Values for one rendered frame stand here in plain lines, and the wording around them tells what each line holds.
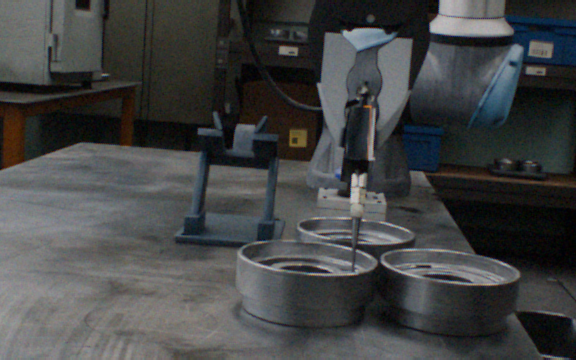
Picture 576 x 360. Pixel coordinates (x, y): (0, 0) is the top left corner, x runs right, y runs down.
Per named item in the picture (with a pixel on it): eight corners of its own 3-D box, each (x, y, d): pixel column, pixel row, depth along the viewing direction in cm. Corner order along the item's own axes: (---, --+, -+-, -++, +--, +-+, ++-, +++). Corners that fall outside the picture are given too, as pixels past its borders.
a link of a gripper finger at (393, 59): (405, 143, 75) (406, 35, 74) (411, 151, 70) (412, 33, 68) (369, 143, 76) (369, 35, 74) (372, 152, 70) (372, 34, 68)
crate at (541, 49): (572, 68, 445) (578, 24, 442) (593, 69, 408) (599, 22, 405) (469, 60, 448) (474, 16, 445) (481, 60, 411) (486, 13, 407)
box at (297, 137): (329, 165, 421) (335, 86, 415) (227, 157, 419) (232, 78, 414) (323, 154, 461) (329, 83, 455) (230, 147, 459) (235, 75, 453)
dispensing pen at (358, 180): (334, 262, 63) (350, 67, 71) (331, 281, 67) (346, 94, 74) (364, 265, 63) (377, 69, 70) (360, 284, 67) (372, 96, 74)
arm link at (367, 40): (336, 114, 134) (344, 24, 131) (423, 123, 129) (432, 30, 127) (311, 118, 122) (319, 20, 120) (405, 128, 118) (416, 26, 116)
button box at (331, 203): (383, 247, 90) (387, 200, 89) (314, 241, 90) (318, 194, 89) (380, 231, 98) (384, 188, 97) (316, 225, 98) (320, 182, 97)
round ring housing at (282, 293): (280, 338, 59) (284, 279, 59) (210, 295, 68) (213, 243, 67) (401, 322, 65) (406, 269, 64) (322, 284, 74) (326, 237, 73)
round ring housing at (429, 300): (542, 337, 64) (549, 283, 63) (412, 342, 61) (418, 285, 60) (469, 295, 74) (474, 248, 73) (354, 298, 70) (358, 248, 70)
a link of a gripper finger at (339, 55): (343, 141, 76) (363, 35, 74) (344, 149, 70) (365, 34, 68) (308, 135, 76) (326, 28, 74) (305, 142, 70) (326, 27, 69)
